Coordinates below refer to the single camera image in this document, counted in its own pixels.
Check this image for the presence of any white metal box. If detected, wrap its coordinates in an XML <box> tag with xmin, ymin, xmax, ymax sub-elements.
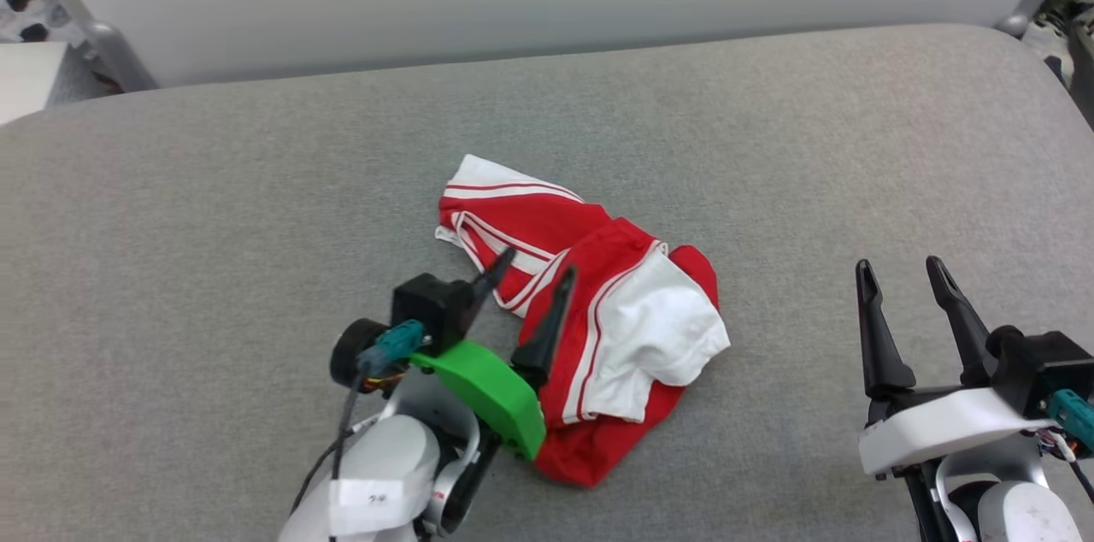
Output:
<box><xmin>0</xmin><ymin>42</ymin><xmax>71</xmax><ymax>127</ymax></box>

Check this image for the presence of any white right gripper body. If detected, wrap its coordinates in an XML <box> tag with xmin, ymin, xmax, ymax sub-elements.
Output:
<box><xmin>858</xmin><ymin>384</ymin><xmax>1058</xmax><ymax>477</ymax></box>

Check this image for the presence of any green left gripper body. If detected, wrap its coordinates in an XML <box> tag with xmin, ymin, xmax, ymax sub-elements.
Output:
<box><xmin>409</xmin><ymin>340</ymin><xmax>548</xmax><ymax>463</ymax></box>

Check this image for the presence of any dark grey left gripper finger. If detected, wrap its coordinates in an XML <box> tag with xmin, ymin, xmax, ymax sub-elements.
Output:
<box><xmin>510</xmin><ymin>265</ymin><xmax>578</xmax><ymax>391</ymax></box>
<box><xmin>460</xmin><ymin>247</ymin><xmax>517</xmax><ymax>338</ymax></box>

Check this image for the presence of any left teal connector cable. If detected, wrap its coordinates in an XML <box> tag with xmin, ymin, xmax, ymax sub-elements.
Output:
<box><xmin>328</xmin><ymin>320</ymin><xmax>426</xmax><ymax>483</ymax></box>

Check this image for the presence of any right teal connector cable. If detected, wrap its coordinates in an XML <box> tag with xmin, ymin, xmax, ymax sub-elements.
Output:
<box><xmin>1036</xmin><ymin>388</ymin><xmax>1094</xmax><ymax>502</ymax></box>

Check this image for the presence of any red white basketball jersey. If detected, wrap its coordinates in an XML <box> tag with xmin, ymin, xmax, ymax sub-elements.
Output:
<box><xmin>434</xmin><ymin>154</ymin><xmax>732</xmax><ymax>489</ymax></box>

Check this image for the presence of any teal connector cable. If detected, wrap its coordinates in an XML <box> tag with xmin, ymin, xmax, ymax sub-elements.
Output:
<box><xmin>328</xmin><ymin>320</ymin><xmax>426</xmax><ymax>483</ymax></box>
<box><xmin>1036</xmin><ymin>388</ymin><xmax>1094</xmax><ymax>502</ymax></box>

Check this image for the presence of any camouflage patterned cloth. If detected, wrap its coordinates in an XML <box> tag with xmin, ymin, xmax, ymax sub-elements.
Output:
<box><xmin>1020</xmin><ymin>0</ymin><xmax>1094</xmax><ymax>98</ymax></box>

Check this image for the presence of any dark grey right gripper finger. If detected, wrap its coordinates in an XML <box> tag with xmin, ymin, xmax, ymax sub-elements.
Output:
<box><xmin>926</xmin><ymin>256</ymin><xmax>999</xmax><ymax>389</ymax></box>
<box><xmin>856</xmin><ymin>260</ymin><xmax>918</xmax><ymax>399</ymax></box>

